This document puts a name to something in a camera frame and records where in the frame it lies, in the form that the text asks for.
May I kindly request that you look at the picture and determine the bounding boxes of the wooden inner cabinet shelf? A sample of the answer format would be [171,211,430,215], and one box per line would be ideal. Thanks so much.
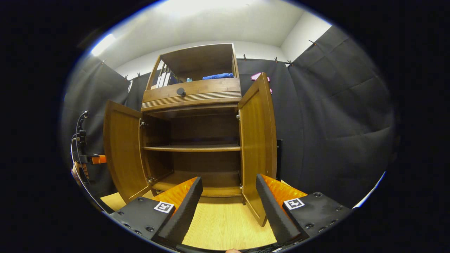
[143,144,241,152]

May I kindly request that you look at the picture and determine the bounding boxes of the wooden double-door shoe cabinet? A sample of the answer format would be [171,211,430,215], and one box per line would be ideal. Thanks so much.
[141,43,244,205]

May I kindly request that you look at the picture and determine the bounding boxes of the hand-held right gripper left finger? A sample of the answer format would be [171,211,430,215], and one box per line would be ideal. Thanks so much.
[107,177,204,248]

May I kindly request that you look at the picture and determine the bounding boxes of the wooden cabinet drawer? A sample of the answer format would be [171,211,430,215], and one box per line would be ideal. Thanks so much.
[141,78,242,112]

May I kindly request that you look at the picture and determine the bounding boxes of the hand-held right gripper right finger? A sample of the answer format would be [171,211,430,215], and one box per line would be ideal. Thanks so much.
[256,174,353,246]

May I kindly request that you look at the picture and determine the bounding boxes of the wooden cabinet door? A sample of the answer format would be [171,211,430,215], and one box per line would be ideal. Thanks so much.
[238,72,277,227]
[103,100,152,204]

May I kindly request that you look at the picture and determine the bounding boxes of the white cable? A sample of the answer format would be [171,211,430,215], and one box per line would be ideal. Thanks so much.
[70,135,79,169]

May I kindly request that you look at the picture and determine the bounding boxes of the black cable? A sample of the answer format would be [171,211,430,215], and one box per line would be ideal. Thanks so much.
[75,112,106,212]

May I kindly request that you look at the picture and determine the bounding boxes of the black backdrop cloth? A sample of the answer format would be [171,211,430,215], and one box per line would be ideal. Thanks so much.
[62,25,395,209]

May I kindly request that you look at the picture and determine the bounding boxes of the black door handle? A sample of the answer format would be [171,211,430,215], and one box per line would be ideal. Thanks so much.
[276,140,283,181]

